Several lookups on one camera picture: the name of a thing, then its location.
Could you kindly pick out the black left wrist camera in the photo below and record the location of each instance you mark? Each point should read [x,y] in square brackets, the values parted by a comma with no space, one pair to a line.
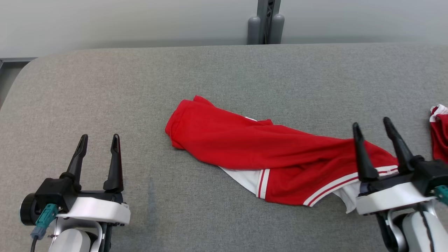
[52,192]

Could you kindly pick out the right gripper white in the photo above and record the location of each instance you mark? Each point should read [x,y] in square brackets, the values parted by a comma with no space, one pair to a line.
[388,199]

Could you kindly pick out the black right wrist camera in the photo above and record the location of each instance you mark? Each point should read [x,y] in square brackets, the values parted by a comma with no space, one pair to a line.
[432,175]

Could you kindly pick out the teal left camera connector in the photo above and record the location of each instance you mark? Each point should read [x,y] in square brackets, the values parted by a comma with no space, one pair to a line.
[45,217]

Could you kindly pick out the teal right camera connector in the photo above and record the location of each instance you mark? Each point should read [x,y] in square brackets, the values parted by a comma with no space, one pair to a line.
[442,194]

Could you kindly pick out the teal camera connector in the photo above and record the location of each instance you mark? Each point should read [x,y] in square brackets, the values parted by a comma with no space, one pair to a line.
[45,217]
[442,194]

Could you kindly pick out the grey cylindrical post cap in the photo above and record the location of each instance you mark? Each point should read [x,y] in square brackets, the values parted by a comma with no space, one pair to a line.
[253,31]
[277,29]

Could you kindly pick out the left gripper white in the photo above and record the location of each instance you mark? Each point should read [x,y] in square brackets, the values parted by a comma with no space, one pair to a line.
[94,210]

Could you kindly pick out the red white-striped garment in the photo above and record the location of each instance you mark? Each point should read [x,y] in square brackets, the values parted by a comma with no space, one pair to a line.
[441,140]
[245,143]

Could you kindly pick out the grey partition base rail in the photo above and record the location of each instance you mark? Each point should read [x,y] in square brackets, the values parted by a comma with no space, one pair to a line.
[17,60]

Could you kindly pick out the grey metal partition post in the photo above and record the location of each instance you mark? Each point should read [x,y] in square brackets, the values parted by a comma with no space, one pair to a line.
[261,8]

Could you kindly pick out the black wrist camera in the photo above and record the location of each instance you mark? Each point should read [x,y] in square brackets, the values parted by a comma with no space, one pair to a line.
[432,175]
[52,192]

